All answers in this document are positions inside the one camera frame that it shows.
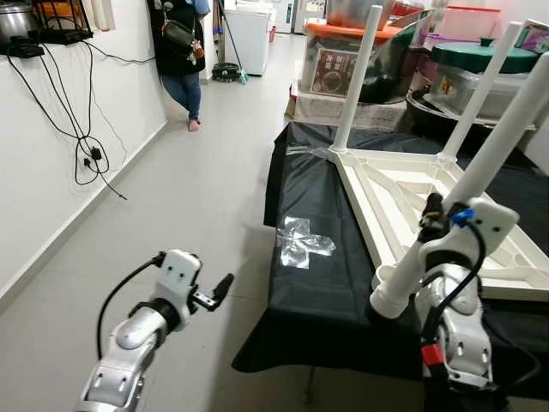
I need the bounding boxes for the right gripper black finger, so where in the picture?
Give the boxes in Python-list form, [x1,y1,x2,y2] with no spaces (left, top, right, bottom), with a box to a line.
[419,193,444,238]

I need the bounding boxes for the white plastic children table top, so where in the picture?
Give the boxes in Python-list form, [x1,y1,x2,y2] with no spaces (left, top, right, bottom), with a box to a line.
[330,148,549,304]

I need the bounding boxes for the black wok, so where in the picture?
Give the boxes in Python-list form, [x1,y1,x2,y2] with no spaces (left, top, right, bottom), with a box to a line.
[405,86,538,130]

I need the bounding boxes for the black tablecloth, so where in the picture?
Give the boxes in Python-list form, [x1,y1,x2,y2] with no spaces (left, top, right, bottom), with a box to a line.
[233,120,549,401]

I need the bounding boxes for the clear plastic storage box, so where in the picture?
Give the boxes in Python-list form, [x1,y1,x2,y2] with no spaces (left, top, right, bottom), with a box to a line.
[425,64,529,122]

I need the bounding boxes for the clear tape strip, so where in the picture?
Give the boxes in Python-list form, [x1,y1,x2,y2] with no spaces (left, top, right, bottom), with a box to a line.
[287,144,341,161]

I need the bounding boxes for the black shiny bag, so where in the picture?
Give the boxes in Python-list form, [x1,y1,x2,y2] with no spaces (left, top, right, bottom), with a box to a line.
[360,9,435,105]

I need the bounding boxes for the beige cloth-covered bench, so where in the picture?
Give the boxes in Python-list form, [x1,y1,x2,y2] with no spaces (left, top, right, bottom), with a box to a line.
[287,90,413,132]

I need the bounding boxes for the silver robot leg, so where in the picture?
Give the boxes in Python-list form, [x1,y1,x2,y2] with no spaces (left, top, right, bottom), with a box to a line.
[425,382,508,412]

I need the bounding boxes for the clear storage box orange lid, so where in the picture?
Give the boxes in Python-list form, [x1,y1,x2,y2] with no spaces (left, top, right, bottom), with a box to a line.
[300,21,401,100]

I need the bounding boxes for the mop with green head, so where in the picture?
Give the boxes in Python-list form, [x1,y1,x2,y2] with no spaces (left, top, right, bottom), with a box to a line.
[214,0,250,86]

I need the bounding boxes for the colourful printed carton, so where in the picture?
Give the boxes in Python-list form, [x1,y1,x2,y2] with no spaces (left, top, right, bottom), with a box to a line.
[515,19,549,53]

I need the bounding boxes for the person in black apron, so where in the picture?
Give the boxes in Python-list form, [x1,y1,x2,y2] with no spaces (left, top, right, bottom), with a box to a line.
[148,0,212,133]

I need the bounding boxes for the black crossbody bag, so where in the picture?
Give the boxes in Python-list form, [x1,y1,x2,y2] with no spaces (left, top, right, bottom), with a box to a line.
[161,17,208,62]

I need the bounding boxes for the white cabinet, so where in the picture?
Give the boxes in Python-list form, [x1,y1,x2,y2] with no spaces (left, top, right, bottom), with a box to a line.
[225,4,276,77]

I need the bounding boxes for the steel pot on shelf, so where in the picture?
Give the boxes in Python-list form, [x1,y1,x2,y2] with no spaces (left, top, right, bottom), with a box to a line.
[0,3,36,45]

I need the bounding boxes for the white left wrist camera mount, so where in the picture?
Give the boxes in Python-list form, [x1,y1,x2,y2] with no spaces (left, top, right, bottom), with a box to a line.
[154,249,203,311]

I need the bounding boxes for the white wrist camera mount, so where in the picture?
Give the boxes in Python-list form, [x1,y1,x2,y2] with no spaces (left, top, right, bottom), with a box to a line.
[154,249,203,311]
[442,197,521,268]

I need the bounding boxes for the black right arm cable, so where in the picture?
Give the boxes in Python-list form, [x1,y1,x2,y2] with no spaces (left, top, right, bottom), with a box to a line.
[423,210,543,396]

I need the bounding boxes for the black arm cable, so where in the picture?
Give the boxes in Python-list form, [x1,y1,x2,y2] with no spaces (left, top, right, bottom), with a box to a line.
[423,210,543,396]
[96,253,165,358]

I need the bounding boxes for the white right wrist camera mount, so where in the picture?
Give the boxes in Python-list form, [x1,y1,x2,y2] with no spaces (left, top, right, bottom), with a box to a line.
[442,197,521,268]

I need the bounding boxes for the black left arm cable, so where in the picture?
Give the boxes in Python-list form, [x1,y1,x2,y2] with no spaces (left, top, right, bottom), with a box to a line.
[96,253,165,358]

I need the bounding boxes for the black wall cables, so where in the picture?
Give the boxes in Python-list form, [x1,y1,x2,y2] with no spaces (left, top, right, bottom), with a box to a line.
[4,43,157,203]

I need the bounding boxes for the black coiled hose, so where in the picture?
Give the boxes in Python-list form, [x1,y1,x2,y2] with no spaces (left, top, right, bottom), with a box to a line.
[210,62,244,83]

